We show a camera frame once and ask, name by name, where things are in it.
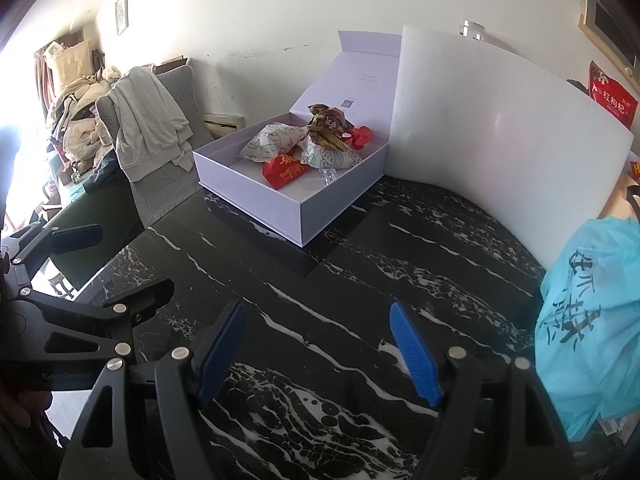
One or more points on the white bread packet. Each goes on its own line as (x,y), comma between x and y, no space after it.
(272,142)
(330,157)

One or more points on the light blue plastic bag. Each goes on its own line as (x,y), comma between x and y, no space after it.
(590,330)

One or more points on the grey sweater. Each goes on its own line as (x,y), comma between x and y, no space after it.
(150,120)

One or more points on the person's left forearm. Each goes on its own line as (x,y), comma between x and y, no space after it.
(9,180)

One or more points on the clear jar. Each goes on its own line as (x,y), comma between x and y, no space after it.
(474,31)

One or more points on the white foam board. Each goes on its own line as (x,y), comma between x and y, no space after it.
(500,135)

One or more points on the red snack packet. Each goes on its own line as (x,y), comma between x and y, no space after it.
(284,171)

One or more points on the clear plastic piece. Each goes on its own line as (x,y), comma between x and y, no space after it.
(328,176)

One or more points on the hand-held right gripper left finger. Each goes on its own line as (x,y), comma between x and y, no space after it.
(222,350)

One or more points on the red printed box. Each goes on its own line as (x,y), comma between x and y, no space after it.
(612,95)

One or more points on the lavender gift box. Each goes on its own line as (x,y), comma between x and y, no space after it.
(310,210)

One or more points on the small wall picture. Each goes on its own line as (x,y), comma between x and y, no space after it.
(121,10)

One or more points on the grey chair with clothes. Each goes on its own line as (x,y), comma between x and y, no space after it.
(160,195)

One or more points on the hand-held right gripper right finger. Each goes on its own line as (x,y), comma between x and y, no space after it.
(412,355)

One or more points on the person's left hand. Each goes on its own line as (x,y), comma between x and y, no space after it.
(25,405)

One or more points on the pile of clothes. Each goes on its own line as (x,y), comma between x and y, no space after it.
(75,110)

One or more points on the wooden picture frame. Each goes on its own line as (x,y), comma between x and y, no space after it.
(612,25)

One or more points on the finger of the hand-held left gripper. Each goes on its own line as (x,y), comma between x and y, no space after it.
(140,305)
(70,235)

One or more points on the red plastic toy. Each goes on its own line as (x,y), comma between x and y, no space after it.
(359,137)

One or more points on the cream radiator cover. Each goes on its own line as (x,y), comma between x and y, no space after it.
(225,124)

